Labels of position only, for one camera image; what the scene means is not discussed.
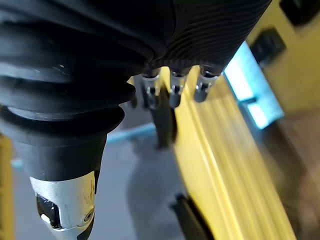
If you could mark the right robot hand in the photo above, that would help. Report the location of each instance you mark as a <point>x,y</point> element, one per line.
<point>75,62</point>

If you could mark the teal shelf crossbar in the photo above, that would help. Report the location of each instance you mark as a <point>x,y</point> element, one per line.
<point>130,133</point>

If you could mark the yellow shelf board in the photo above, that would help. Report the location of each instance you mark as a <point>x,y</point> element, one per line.
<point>295,82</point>
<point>225,162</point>

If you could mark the small black block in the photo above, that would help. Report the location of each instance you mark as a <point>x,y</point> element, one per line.
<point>268,46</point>
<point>300,11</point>

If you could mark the teal shelf post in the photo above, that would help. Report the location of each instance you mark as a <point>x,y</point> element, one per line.
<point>252,87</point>

